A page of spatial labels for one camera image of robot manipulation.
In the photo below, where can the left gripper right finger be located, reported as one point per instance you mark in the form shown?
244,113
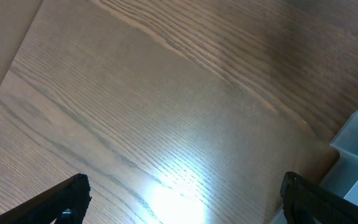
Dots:
304,202

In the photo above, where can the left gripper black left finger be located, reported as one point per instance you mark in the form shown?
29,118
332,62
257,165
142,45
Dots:
67,202

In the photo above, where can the clear plastic storage bin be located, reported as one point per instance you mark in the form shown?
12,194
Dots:
342,178

